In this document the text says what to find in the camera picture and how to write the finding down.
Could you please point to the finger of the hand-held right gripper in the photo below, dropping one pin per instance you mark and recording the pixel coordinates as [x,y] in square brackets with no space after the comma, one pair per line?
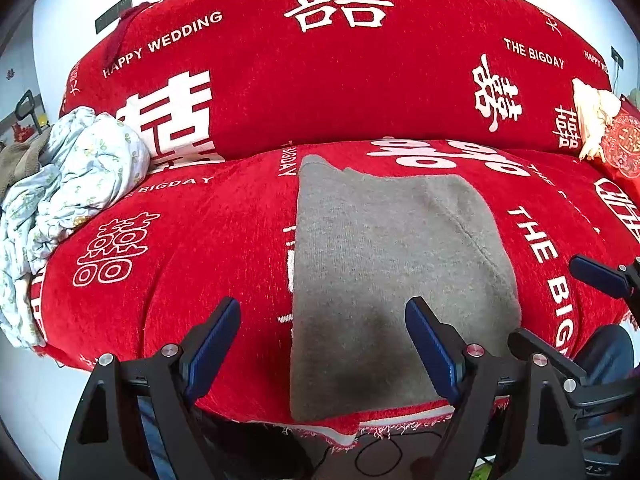
[525,342]
[597,272]

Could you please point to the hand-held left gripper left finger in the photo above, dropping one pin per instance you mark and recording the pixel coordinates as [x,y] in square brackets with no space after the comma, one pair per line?
[215,345]

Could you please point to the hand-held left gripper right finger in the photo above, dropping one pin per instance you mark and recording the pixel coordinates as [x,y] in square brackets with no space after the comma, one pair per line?
[432,350]

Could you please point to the grey knitted sweater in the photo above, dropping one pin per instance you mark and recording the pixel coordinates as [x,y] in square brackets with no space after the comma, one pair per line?
[380,260]

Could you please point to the person's right leg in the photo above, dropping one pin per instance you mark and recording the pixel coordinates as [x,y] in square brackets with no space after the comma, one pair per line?
[605,350]

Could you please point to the person's leg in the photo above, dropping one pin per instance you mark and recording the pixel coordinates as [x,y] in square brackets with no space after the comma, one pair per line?
[150,435]
[605,350]

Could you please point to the red printed sofa cover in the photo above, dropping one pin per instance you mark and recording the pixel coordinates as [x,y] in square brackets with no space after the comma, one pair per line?
[210,260]

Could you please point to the person's left leg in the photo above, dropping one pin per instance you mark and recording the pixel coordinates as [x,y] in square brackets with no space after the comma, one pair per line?
[150,435]

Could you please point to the red patterned cushion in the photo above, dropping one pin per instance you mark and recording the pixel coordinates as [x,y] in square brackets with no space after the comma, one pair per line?
[622,145]

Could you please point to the cream crumpled cloth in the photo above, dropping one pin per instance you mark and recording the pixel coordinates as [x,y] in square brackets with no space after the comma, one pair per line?
[592,110]

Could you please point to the light floral crumpled cloth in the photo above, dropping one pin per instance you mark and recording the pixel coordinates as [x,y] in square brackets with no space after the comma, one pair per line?
[85,170]

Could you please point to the brown cloth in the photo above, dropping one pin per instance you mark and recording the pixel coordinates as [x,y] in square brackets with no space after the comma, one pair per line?
[17,162]

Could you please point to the black wall plate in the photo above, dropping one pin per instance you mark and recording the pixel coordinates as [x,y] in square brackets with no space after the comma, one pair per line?
[114,13]
[617,57]

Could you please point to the black metal frame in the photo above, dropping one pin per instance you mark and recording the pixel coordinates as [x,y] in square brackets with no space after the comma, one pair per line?
[23,100]

